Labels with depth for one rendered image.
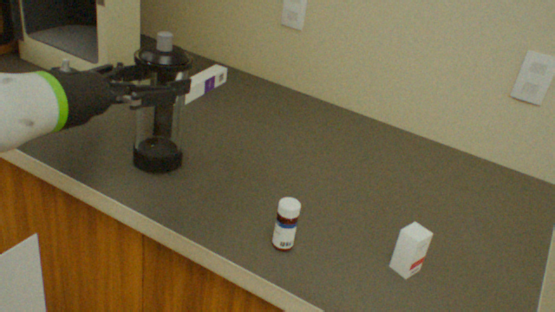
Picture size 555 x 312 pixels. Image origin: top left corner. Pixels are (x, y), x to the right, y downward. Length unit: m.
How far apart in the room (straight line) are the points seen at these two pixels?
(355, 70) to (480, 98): 0.33
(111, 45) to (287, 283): 0.75
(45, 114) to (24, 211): 0.57
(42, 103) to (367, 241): 0.59
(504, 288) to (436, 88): 0.58
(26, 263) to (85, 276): 0.73
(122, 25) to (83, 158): 0.37
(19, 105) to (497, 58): 1.02
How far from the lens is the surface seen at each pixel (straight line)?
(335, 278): 0.92
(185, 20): 1.74
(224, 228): 0.97
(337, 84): 1.51
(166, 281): 1.10
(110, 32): 1.35
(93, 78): 0.90
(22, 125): 0.79
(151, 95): 0.93
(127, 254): 1.14
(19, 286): 0.59
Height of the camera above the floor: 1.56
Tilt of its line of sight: 31 degrees down
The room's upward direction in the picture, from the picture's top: 9 degrees clockwise
